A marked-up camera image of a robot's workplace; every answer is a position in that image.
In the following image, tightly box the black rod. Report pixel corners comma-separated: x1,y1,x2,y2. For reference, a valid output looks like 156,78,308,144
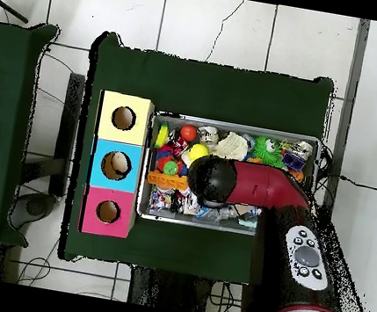
0,0,32,25

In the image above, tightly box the yellow ball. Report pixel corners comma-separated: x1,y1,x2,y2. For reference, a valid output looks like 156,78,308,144
187,142,212,163

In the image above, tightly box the orange plastic tray block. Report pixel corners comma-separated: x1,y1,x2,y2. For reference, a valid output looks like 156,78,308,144
145,169,190,192

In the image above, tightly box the red-orange ball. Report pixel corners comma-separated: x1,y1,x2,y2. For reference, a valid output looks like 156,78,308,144
178,123,199,144

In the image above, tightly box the wooden box with three holes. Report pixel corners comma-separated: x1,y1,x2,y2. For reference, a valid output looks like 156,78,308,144
77,89,157,242

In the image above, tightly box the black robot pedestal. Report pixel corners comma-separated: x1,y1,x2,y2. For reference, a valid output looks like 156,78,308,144
125,265,248,312

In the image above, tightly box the green cloth table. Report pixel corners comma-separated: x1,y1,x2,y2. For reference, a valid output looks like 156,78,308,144
56,28,341,301
0,16,63,249

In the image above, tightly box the cream waffle cloth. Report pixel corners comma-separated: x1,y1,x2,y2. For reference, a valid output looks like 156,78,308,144
212,130,252,165

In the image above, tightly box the yellow-green disc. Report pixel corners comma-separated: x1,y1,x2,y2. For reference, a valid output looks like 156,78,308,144
152,121,172,151

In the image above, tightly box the black cable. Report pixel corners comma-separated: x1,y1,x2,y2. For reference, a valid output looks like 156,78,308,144
312,142,377,214

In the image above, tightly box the wire mesh bin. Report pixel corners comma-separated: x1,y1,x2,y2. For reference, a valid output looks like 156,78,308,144
134,109,324,246

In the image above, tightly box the blue building block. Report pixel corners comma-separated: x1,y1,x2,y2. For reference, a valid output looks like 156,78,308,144
280,149,308,172

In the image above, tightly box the black floor stand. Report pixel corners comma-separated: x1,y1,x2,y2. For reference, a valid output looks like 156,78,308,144
12,68,89,229

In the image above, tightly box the green spiky googly-eyed toy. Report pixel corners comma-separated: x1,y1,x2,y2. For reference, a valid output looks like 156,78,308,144
250,134,288,169

